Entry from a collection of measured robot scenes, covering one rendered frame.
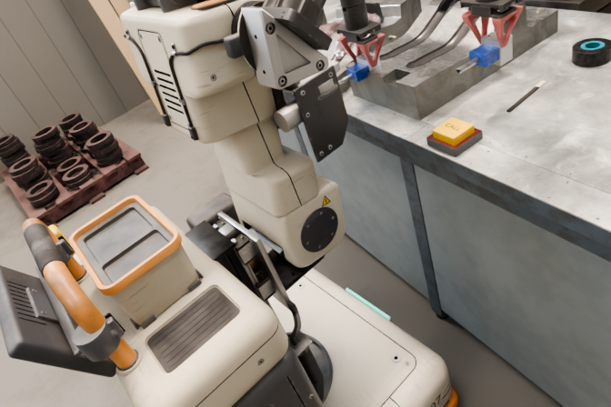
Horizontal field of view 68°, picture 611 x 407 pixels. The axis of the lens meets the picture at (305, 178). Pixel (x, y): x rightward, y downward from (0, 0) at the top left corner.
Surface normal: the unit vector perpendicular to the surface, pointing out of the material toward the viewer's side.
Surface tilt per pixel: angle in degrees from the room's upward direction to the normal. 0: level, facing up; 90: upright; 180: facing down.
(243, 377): 90
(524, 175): 0
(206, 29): 90
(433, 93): 90
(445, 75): 90
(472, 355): 0
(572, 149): 0
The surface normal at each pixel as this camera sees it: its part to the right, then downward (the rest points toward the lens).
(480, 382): -0.29, -0.78
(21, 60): 0.62, 0.29
